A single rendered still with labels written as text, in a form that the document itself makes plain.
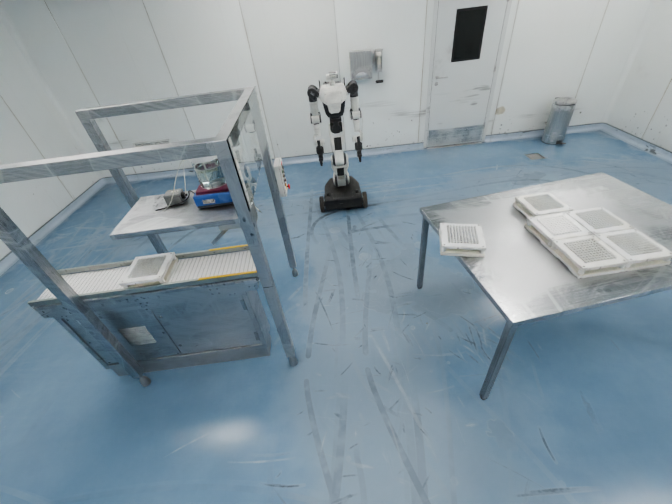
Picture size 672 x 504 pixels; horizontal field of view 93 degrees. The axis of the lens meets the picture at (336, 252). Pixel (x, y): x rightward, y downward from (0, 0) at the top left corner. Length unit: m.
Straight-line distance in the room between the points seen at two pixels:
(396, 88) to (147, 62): 3.49
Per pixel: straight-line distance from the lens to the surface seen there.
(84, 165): 1.70
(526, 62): 5.90
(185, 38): 5.42
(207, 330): 2.40
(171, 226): 1.71
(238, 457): 2.34
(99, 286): 2.40
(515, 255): 2.11
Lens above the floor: 2.08
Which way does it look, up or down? 39 degrees down
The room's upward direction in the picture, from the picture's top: 7 degrees counter-clockwise
